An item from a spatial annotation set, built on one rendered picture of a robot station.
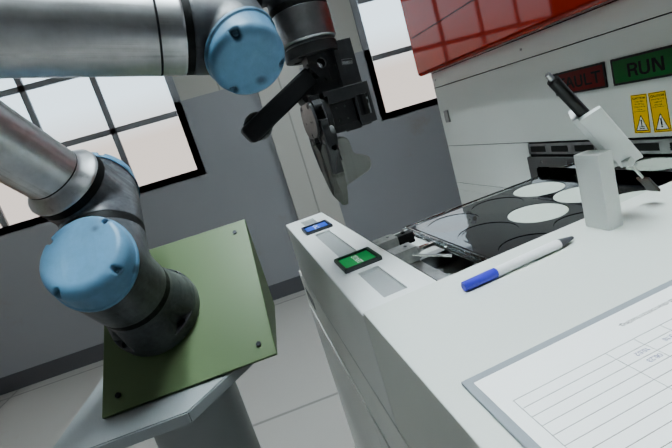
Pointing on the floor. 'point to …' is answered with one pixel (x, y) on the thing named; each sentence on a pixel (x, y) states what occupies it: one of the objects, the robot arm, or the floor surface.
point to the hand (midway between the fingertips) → (337, 197)
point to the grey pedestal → (169, 420)
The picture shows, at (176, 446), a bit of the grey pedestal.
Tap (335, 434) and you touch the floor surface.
